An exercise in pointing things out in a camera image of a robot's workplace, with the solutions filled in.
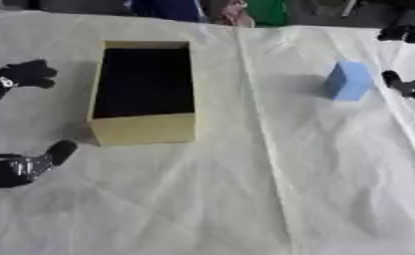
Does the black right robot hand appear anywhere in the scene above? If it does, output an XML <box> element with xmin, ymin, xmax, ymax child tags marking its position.
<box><xmin>375</xmin><ymin>24</ymin><xmax>415</xmax><ymax>101</ymax></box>

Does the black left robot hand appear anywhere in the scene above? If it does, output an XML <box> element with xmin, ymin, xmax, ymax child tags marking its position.
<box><xmin>0</xmin><ymin>59</ymin><xmax>81</xmax><ymax>190</ymax></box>

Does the tan cardboard box black inside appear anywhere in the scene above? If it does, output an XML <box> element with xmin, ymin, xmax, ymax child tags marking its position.
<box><xmin>85</xmin><ymin>40</ymin><xmax>197</xmax><ymax>147</ymax></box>

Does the light blue rectangular block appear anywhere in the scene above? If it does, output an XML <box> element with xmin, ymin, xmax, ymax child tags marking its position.
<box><xmin>321</xmin><ymin>60</ymin><xmax>374</xmax><ymax>102</ymax></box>

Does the person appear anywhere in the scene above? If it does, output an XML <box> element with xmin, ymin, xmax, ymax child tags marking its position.
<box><xmin>121</xmin><ymin>0</ymin><xmax>293</xmax><ymax>28</ymax></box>

